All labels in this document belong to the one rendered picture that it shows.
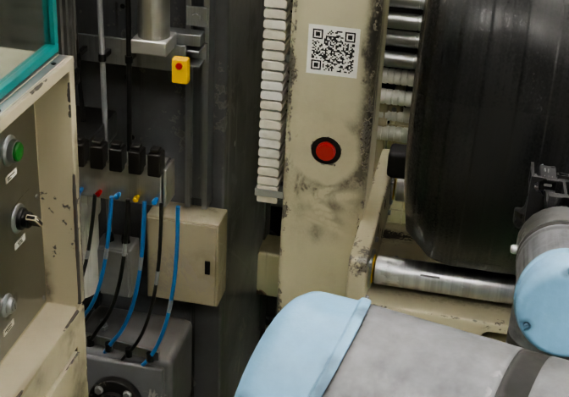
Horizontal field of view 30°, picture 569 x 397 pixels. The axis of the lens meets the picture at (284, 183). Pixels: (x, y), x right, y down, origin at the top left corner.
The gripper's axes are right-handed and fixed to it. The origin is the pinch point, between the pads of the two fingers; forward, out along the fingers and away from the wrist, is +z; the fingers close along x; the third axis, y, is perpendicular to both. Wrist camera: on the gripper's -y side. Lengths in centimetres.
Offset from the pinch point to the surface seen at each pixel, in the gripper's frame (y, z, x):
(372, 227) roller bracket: -16.6, 23.0, 23.5
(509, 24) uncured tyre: 20.6, 2.6, 8.0
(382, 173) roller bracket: -14, 42, 24
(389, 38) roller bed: 4, 63, 27
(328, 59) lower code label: 9.2, 21.3, 32.4
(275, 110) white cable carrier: -0.3, 24.1, 40.2
